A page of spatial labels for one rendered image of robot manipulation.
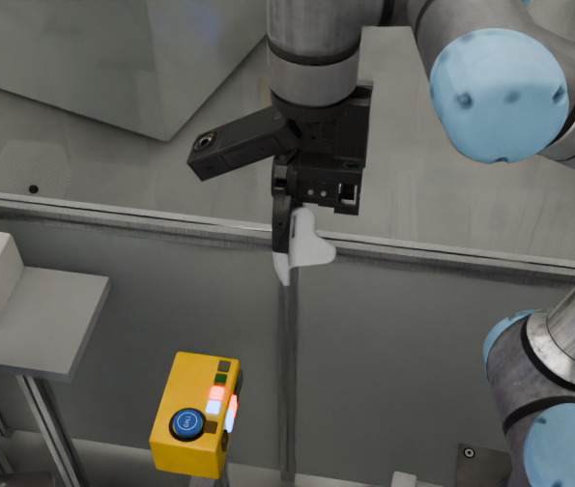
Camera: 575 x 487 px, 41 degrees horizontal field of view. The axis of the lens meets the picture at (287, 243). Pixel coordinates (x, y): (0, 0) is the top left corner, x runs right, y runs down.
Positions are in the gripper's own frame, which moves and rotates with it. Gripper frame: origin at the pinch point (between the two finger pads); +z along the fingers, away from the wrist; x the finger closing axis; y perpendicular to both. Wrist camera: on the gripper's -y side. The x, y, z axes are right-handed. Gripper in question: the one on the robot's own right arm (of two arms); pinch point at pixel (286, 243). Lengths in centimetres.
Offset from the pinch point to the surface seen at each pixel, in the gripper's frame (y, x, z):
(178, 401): -16.8, 3.6, 40.9
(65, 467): -62, 29, 125
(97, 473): -61, 39, 148
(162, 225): -32, 45, 48
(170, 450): -16.2, -3.4, 42.7
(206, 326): -26, 46, 79
